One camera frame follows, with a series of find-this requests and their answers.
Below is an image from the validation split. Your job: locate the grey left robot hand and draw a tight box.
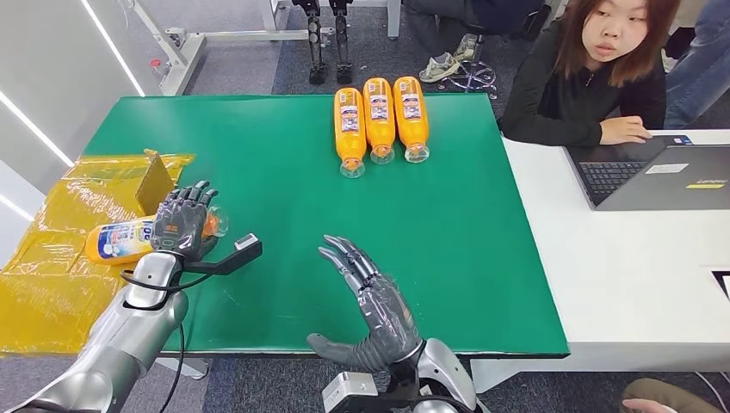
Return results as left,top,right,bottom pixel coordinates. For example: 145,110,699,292
149,181,220,262

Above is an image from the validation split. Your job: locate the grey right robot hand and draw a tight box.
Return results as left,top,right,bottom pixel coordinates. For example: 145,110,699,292
306,234,426,374

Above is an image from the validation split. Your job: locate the orange bottle with clear cap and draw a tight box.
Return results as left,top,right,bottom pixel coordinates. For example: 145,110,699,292
393,75,430,164
333,86,368,180
84,206,229,266
362,77,397,166

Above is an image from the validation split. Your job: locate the green table mat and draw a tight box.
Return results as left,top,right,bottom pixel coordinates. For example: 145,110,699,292
82,93,572,359

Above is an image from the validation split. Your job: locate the yellow film wrapped cardboard box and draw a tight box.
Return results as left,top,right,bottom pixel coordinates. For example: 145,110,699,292
0,149,195,357

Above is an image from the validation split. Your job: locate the black robot leg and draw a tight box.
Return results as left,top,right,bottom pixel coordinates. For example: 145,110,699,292
292,0,329,86
329,0,354,86

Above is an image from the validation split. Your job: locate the person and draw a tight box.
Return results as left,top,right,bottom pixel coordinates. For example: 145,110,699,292
620,378,722,413
498,0,683,148
661,0,730,131
401,0,546,83

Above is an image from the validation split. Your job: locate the chrome office chair base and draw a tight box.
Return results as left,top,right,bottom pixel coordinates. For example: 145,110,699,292
436,34,498,101

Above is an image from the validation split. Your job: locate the grey laptop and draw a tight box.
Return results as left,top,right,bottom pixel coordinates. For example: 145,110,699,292
563,134,730,212

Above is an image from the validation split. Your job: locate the black flat device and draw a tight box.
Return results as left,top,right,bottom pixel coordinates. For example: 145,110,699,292
711,269,730,301

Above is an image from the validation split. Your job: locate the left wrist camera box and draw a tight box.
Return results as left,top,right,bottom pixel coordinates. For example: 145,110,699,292
185,232,263,278

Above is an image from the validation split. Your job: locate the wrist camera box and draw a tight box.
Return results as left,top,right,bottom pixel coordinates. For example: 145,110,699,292
320,371,411,413
185,232,263,278

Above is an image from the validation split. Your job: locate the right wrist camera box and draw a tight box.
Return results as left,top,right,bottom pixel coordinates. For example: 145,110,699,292
320,371,411,413

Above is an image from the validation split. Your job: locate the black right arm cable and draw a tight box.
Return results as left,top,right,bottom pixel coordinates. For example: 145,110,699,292
415,393,475,413

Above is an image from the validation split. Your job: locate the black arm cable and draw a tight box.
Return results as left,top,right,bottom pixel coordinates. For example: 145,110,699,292
120,266,213,413
415,393,475,413

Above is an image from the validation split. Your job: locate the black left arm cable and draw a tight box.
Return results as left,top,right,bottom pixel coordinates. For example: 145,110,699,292
120,266,213,413

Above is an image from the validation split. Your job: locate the white metal frame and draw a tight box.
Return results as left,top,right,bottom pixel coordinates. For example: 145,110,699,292
122,0,337,97

